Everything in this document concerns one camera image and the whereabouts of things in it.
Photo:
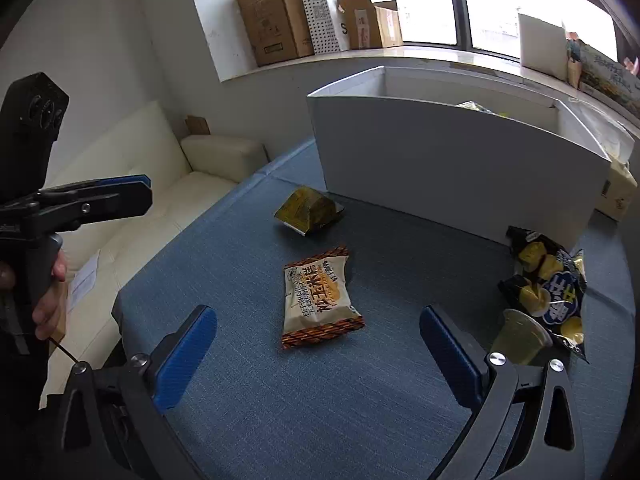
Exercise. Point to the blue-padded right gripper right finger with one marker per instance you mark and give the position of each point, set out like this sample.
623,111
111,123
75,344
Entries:
547,440

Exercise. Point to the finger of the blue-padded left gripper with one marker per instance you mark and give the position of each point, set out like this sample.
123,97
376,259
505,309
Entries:
100,203
131,178

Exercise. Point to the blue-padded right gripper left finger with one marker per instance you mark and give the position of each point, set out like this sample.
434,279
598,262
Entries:
113,420

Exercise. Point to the yellow-green chip bag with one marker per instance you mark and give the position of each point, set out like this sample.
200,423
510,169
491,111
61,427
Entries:
472,105

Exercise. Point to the black sleeve forearm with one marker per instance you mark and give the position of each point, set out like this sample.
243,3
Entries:
22,442

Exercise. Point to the person's left hand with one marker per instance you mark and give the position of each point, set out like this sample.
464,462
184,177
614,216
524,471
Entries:
48,310

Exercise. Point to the cream leather sofa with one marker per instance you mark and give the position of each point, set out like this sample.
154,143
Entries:
188,176

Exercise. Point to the clear jelly cup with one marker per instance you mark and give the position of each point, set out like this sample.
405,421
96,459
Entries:
521,338

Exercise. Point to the black yellow chip bag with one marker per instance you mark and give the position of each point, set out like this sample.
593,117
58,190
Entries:
549,285

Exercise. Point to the small dark yellow snack pack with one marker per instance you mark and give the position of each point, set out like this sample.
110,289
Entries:
308,212

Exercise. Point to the large brown cardboard box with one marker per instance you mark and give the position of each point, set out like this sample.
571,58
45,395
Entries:
277,29

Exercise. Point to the orange-beige rice cracker pack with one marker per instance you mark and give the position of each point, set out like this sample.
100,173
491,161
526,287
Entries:
317,306

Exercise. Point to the beige tissue pack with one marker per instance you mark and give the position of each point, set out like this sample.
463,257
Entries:
620,185

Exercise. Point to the white open storage box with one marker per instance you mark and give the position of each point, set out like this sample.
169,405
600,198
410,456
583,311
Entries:
394,137

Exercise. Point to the small open cardboard box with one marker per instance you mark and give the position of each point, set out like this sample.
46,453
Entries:
371,25

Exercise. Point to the printed landscape carton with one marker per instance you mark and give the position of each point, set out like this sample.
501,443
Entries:
609,77

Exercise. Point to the white foam box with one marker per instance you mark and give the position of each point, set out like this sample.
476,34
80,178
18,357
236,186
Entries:
543,46

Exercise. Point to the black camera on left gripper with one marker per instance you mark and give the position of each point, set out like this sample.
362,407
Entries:
31,118

